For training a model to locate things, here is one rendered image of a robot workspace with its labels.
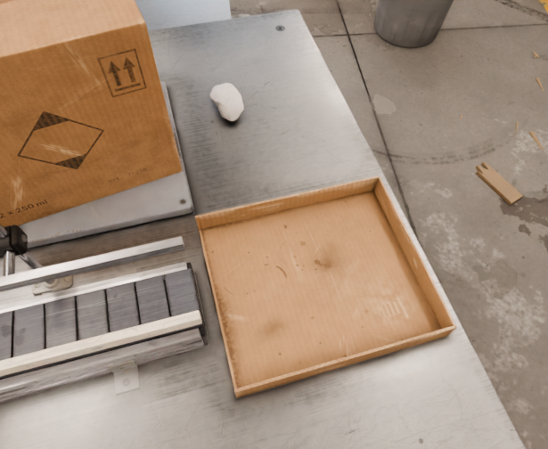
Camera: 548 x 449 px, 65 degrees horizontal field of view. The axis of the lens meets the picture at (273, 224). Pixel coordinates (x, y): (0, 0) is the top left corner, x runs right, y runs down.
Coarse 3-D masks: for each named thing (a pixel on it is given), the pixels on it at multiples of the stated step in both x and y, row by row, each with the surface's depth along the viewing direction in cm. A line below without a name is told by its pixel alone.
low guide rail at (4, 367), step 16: (160, 320) 51; (176, 320) 51; (192, 320) 51; (96, 336) 50; (112, 336) 50; (128, 336) 50; (144, 336) 51; (48, 352) 49; (64, 352) 49; (80, 352) 50; (0, 368) 48; (16, 368) 48
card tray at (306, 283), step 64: (320, 192) 68; (384, 192) 68; (256, 256) 65; (320, 256) 65; (384, 256) 66; (256, 320) 60; (320, 320) 60; (384, 320) 60; (448, 320) 57; (256, 384) 52
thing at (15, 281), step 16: (176, 240) 52; (96, 256) 50; (112, 256) 50; (128, 256) 50; (144, 256) 51; (32, 272) 49; (48, 272) 49; (64, 272) 49; (80, 272) 50; (0, 288) 48; (16, 288) 49
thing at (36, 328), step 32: (128, 288) 57; (160, 288) 57; (192, 288) 57; (0, 320) 54; (32, 320) 54; (64, 320) 54; (96, 320) 55; (128, 320) 55; (0, 352) 52; (32, 352) 52; (96, 352) 53
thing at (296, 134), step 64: (192, 64) 88; (256, 64) 88; (320, 64) 89; (192, 128) 79; (256, 128) 79; (320, 128) 79; (192, 192) 71; (256, 192) 72; (0, 256) 64; (64, 256) 65; (192, 256) 65; (192, 384) 56; (320, 384) 56; (384, 384) 56; (448, 384) 57; (0, 448) 51; (64, 448) 52; (128, 448) 52; (192, 448) 52; (256, 448) 52; (320, 448) 52; (384, 448) 52; (448, 448) 53; (512, 448) 53
